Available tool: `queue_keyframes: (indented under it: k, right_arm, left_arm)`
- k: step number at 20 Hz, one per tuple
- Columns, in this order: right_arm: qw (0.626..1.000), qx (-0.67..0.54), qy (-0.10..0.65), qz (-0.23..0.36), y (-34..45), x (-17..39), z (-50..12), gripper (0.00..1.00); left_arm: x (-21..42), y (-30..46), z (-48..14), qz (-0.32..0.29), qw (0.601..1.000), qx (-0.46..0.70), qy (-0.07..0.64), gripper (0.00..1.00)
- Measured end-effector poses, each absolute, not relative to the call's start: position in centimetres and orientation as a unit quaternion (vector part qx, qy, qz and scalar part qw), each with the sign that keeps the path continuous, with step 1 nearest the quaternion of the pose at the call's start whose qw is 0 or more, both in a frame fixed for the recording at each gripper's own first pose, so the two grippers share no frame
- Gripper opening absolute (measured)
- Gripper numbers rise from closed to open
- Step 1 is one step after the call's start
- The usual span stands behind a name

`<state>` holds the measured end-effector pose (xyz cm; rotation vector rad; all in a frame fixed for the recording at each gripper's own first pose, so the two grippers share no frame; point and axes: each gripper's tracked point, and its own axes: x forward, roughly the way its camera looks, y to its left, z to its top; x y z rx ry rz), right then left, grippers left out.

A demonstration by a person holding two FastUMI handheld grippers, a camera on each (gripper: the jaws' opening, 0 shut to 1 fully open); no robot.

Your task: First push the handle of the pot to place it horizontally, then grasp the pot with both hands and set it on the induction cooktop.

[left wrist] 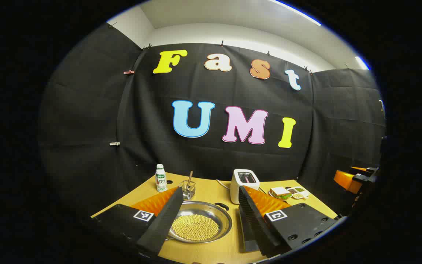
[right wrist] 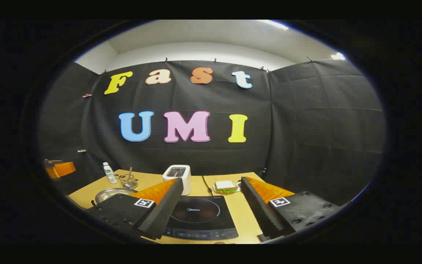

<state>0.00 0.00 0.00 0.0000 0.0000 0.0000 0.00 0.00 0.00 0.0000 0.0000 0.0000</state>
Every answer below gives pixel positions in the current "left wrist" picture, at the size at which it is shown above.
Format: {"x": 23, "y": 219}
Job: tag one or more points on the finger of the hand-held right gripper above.
{"x": 359, "y": 169}
{"x": 345, "y": 181}

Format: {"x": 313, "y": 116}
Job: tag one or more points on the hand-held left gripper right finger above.
{"x": 251, "y": 223}

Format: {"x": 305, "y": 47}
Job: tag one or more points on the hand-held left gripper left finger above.
{"x": 163, "y": 220}

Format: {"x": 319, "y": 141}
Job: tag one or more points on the stainless steel pot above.
{"x": 220, "y": 220}

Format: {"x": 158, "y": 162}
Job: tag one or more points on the pile of yellow soybeans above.
{"x": 196, "y": 227}

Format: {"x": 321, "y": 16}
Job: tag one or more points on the white toaster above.
{"x": 237, "y": 187}

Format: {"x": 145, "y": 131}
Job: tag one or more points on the white drink bottle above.
{"x": 161, "y": 179}

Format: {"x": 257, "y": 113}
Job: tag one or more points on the white divided dish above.
{"x": 298, "y": 193}

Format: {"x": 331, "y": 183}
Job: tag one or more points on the wooden stick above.
{"x": 189, "y": 178}

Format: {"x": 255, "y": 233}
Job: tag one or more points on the black backdrop cloth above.
{"x": 152, "y": 121}

